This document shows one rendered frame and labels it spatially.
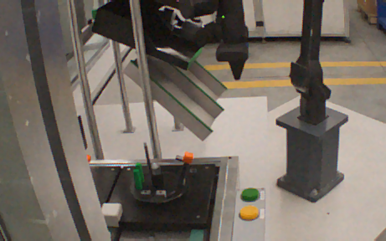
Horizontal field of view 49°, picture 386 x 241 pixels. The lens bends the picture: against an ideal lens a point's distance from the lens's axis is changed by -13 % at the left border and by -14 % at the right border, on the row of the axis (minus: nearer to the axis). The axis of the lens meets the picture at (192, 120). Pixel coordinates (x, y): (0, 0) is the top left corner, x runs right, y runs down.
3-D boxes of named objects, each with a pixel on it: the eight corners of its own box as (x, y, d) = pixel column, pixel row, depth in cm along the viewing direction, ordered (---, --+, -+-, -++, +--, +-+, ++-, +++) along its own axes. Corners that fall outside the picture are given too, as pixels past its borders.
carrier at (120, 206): (216, 170, 122) (211, 125, 117) (207, 229, 101) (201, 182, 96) (124, 171, 126) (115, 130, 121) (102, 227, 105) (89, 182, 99)
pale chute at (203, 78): (218, 96, 153) (227, 88, 150) (208, 115, 142) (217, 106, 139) (151, 38, 150) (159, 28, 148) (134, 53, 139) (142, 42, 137)
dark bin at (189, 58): (201, 53, 131) (209, 30, 127) (187, 71, 120) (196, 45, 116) (111, 17, 133) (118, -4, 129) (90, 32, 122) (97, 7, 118)
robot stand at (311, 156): (344, 178, 125) (349, 115, 117) (314, 203, 118) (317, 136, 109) (308, 161, 136) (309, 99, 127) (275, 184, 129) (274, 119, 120)
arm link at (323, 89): (311, 88, 120) (311, 65, 117) (332, 99, 113) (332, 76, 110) (292, 94, 118) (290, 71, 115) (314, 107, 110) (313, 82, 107)
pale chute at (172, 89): (214, 119, 140) (224, 109, 137) (202, 141, 128) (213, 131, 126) (140, 53, 137) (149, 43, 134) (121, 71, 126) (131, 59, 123)
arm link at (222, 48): (244, 0, 104) (218, 2, 105) (244, 21, 87) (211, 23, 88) (249, 33, 108) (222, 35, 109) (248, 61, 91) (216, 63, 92)
